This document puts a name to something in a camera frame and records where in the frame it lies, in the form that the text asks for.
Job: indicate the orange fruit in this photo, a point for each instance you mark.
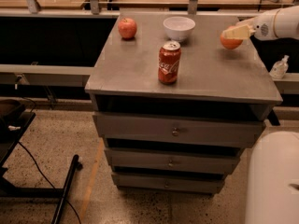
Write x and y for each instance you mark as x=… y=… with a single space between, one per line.
x=230 y=43

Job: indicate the white sanitizer bottle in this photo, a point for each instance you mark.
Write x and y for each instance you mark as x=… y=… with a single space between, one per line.
x=279 y=68

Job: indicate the grey drawer cabinet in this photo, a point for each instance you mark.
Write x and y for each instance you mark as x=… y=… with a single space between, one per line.
x=187 y=136

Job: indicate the red apple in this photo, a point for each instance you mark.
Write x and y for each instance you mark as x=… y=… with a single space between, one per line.
x=127 y=28

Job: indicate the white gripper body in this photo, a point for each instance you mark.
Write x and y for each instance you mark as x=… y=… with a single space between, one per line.
x=263 y=28

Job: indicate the white bowl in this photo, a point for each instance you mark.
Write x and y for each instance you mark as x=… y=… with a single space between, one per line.
x=178 y=28

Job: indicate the black stand with cable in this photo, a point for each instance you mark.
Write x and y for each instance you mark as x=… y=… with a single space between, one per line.
x=14 y=122

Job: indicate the red coke can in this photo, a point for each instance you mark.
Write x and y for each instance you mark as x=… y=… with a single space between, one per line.
x=169 y=57

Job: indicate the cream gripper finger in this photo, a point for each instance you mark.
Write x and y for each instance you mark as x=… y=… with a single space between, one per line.
x=245 y=22
x=241 y=32

